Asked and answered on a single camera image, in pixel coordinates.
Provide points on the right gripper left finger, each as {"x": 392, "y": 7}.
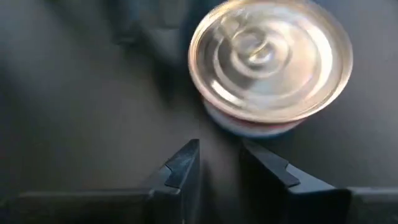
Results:
{"x": 168, "y": 199}

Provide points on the blue Wild Planet can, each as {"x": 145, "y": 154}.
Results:
{"x": 267, "y": 62}

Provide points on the black table mat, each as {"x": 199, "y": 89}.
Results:
{"x": 77, "y": 109}

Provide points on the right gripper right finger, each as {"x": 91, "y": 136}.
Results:
{"x": 280, "y": 199}

